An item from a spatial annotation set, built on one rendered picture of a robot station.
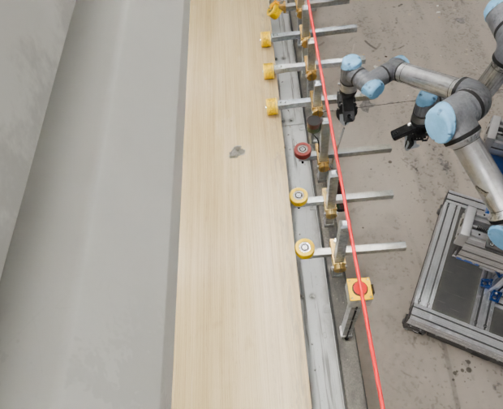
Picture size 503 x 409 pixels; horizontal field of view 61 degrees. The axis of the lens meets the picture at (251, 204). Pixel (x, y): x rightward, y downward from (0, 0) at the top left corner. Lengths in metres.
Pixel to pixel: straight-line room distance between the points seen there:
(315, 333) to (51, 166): 1.81
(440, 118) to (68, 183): 1.34
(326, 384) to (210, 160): 1.10
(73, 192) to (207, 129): 2.01
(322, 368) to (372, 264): 1.02
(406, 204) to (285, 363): 1.67
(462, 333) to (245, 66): 1.77
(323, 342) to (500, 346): 0.97
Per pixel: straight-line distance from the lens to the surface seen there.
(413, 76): 1.73
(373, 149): 2.11
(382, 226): 2.88
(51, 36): 0.18
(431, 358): 2.66
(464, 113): 1.48
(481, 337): 2.51
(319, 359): 1.93
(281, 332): 1.66
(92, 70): 0.22
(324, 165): 2.02
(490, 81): 1.75
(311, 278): 2.02
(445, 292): 2.56
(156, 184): 0.20
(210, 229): 1.85
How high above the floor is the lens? 2.51
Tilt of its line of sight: 59 degrees down
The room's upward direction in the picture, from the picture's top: 11 degrees counter-clockwise
